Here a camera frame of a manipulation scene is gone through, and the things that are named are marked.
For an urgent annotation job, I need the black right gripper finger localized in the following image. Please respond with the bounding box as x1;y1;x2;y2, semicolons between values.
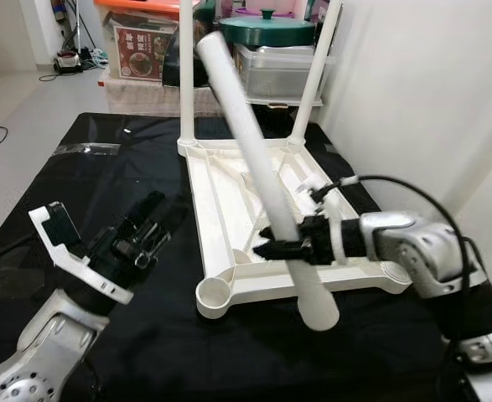
252;238;310;261

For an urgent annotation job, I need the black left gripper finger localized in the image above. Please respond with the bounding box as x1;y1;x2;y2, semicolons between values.
149;201;189;252
132;191;169;227

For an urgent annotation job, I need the white plastic table top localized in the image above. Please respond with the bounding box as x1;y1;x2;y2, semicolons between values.
177;138;414;319

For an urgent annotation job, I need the clear tape strip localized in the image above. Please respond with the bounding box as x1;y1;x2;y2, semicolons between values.
51;142;122;157

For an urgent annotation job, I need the beige cloth covered bench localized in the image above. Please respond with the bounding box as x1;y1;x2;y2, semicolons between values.
99;75;230;116

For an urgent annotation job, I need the black tablecloth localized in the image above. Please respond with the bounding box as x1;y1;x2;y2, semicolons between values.
0;111;492;402

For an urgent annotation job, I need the black bag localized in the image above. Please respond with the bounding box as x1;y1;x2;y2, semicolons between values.
162;17;221;89

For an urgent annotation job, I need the upright vacuum cleaner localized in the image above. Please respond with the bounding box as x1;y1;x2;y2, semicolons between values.
53;46;96;75

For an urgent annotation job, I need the clear plastic storage container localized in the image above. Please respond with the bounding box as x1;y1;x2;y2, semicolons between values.
233;44;330;101

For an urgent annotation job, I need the dark green pot lid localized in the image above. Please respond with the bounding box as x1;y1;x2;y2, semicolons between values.
220;8;316;49

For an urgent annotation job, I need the pink lidded plastic container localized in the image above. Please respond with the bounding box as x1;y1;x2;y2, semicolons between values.
220;0;322;22

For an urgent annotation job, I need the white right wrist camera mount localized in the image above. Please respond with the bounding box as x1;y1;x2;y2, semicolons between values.
296;174;362;265

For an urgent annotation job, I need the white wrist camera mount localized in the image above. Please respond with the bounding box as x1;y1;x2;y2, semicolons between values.
28;201;135;304
296;174;362;265

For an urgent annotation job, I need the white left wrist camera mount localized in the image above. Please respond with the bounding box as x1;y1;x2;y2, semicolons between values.
28;201;135;304

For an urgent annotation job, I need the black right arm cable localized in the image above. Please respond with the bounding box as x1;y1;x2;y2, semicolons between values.
313;174;483;277

